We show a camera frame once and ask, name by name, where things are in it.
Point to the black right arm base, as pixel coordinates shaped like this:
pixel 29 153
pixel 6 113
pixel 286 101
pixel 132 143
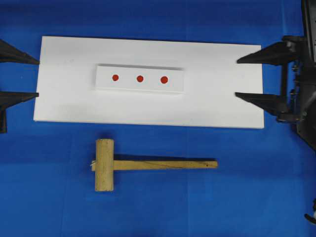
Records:
pixel 306 128

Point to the small white raised block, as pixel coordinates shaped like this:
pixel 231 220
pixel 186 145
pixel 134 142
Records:
pixel 127 79

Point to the right red dot mark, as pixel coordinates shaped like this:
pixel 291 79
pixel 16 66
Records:
pixel 164 79

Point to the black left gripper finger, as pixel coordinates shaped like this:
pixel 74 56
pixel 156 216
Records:
pixel 9 99
pixel 9 53

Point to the red dot mark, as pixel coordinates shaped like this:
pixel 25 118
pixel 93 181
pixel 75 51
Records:
pixel 115 77
pixel 164 79
pixel 140 78

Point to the wooden mallet hammer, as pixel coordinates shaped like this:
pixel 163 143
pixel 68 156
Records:
pixel 106 163

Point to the left red dot mark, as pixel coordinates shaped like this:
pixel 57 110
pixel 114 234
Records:
pixel 115 77

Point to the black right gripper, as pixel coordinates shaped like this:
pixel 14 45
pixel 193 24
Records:
pixel 277 54

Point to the large white foam board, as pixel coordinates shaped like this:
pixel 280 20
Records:
pixel 67 93

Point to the middle red dot mark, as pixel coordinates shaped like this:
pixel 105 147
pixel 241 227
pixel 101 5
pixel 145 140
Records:
pixel 140 78

